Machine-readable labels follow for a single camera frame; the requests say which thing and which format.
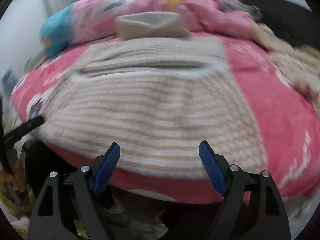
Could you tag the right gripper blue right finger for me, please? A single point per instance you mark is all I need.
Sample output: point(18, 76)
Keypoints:
point(252, 207)

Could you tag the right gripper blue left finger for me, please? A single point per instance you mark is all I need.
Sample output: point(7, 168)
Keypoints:
point(64, 196)

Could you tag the beige houndstooth coat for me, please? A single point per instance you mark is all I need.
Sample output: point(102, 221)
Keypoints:
point(157, 92)

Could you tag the person's left hand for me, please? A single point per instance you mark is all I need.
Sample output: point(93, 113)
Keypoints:
point(17, 179)

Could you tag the pink floral bed sheet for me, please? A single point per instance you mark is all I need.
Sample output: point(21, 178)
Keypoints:
point(287, 123)

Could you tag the blue cartoon pillow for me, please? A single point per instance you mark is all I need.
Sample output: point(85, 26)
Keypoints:
point(56, 32)

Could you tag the cream fleece blanket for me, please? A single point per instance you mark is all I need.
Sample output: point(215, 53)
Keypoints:
point(299, 66)

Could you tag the black headboard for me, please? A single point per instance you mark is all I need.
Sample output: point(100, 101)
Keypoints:
point(289, 21)

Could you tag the pink patterned quilt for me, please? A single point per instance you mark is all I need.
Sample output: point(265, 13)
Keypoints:
point(92, 19)

